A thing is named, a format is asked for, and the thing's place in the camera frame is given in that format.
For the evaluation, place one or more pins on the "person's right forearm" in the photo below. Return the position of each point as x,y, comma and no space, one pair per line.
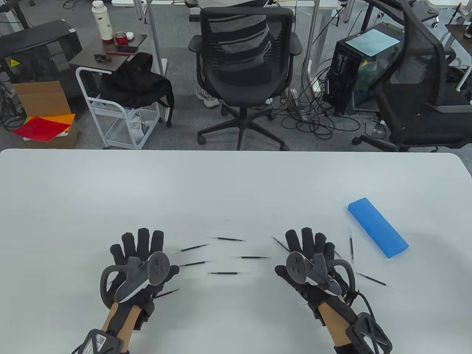
333,324

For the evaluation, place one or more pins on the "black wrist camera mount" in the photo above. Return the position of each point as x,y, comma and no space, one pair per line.
370,333
97,341

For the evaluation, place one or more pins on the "black jacket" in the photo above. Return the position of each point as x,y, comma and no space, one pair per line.
136,81

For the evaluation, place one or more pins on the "black grey tracking controller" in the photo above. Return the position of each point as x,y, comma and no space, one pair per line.
297,267
158,267

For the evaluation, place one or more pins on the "white rolling cart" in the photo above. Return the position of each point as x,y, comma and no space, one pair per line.
107,109

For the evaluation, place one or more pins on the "dark smartphone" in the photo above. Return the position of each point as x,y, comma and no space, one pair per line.
127,48

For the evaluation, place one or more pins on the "white plastic bag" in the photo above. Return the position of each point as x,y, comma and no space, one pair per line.
138,125

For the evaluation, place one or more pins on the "black desk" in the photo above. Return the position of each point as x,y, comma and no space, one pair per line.
424,14

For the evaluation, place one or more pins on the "black office chair with headrest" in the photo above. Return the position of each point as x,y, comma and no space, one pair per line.
435,121

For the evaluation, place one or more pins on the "orange paper sheet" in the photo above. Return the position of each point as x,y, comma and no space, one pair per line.
68,118

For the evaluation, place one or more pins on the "black mesh office chair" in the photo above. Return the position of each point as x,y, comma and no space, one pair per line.
243,84

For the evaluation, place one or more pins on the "white power strip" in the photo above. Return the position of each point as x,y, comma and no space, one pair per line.
295,96

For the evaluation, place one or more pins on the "brown desk with white leg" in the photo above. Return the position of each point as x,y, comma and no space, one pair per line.
461,35

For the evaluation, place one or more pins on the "person's left hand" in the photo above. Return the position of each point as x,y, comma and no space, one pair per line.
142,243

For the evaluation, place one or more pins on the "person's left forearm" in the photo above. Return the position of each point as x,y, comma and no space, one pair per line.
110,319

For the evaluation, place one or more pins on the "dark wooden side table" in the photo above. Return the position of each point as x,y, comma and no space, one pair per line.
85,58

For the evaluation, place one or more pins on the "black pen refills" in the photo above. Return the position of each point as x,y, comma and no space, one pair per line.
223,273

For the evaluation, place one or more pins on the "black computer tower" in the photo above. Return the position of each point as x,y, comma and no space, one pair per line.
341,73

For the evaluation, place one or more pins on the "white office desk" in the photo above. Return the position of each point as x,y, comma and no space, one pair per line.
328,3

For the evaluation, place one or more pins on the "white thermos bottle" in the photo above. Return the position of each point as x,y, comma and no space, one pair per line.
102,22

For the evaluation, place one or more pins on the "single black pen refill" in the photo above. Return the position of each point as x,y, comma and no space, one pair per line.
337,254
254,257
280,244
351,247
372,279

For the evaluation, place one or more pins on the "red pen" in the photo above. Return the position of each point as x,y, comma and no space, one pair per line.
120,53

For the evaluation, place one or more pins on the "person's right hand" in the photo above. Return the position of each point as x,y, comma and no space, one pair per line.
306,239

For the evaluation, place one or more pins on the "red paper sheet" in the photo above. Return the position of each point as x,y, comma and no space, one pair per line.
40,129

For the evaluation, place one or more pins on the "brown cardboard box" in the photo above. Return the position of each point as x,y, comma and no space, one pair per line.
40,97

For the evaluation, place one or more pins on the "black clip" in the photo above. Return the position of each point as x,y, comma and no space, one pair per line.
101,58

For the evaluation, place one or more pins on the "red mug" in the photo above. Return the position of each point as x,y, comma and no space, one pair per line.
120,40

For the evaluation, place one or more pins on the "blue translucent stationery box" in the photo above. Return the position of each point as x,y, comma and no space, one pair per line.
376,226

